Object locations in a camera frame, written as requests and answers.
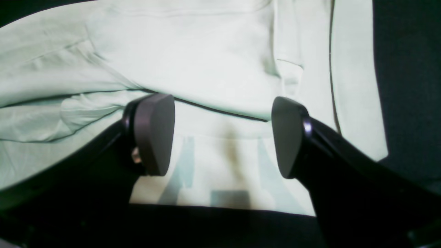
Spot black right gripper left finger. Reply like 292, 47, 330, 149
1, 94, 175, 248

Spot light green T-shirt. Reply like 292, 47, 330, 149
0, 0, 388, 216

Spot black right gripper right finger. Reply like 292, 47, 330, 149
271, 97, 441, 248

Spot black table cloth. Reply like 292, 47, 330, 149
0, 0, 441, 248

